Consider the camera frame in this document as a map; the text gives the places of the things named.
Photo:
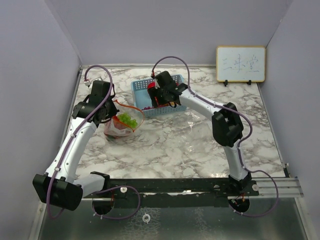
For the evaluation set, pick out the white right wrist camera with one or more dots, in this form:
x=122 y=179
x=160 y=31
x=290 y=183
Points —
x=155 y=81

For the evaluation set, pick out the red strawberry bunch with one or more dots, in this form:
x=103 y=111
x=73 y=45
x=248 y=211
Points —
x=114 y=129

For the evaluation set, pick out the clear zip bag orange zipper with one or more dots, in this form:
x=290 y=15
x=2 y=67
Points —
x=132 y=111

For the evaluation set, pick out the green grape bunch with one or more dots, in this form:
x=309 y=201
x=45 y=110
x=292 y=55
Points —
x=128 y=120

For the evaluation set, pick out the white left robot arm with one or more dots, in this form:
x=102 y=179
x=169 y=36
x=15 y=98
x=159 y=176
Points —
x=58 y=186

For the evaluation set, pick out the small whiteboard wooden frame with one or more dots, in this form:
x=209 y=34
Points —
x=240 y=64

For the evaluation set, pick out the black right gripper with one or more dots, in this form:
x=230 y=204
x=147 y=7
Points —
x=153 y=92

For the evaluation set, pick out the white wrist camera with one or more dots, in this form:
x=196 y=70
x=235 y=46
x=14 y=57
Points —
x=89 y=82
x=155 y=81

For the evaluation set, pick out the blue plastic basket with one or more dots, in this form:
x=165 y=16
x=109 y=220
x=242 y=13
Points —
x=142 y=100

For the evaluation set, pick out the red apple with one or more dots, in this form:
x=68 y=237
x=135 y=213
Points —
x=151 y=88

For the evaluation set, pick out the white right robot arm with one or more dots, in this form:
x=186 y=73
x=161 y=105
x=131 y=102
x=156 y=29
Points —
x=227 y=127

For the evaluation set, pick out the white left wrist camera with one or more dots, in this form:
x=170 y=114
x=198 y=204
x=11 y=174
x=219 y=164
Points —
x=89 y=82

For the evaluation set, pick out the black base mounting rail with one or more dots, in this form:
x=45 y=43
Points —
x=174 y=192

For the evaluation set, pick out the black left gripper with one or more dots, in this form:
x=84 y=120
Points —
x=113 y=110

